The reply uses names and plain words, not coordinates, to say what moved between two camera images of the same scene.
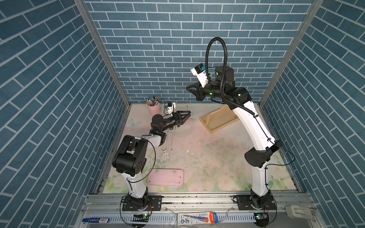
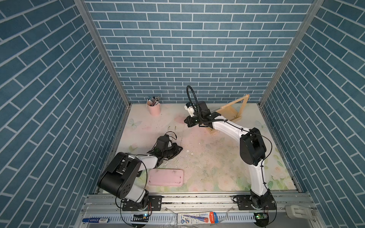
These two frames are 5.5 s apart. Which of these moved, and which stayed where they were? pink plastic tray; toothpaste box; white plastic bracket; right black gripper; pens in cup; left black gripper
Moved: left black gripper; right black gripper
Stayed: pink plastic tray; toothpaste box; white plastic bracket; pens in cup
